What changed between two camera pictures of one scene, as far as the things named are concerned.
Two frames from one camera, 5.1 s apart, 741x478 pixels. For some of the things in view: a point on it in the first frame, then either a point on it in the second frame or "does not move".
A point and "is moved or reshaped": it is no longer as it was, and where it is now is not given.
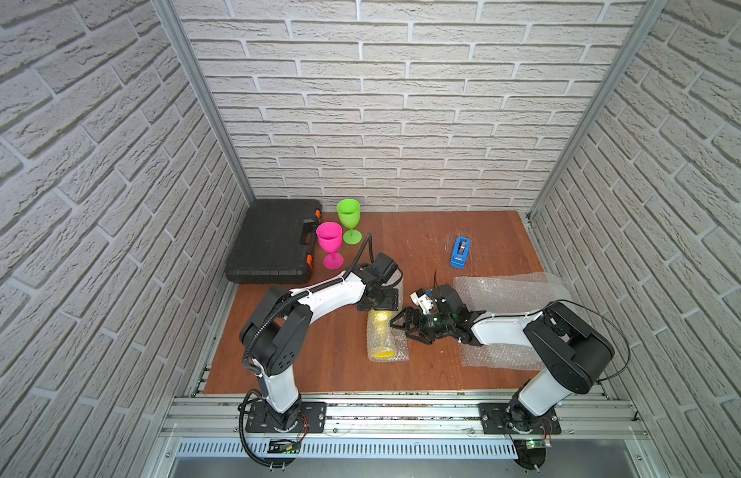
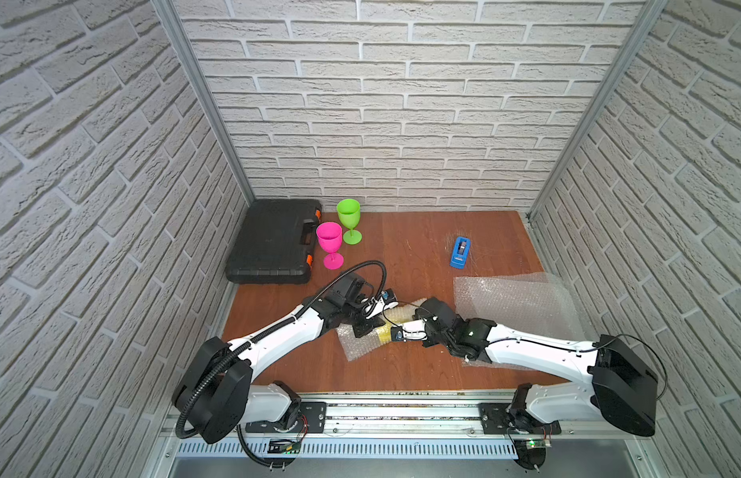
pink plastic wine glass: (330, 236) does not move
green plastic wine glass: (349, 211) does not move
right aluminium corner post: (636, 35) does not move
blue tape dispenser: (460, 252) does not move
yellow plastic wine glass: (381, 322) is moved or reshaped
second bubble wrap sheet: (506, 294) does not move
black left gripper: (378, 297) to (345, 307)
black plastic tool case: (276, 242) does not move
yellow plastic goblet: (386, 344) is moved or reshaped
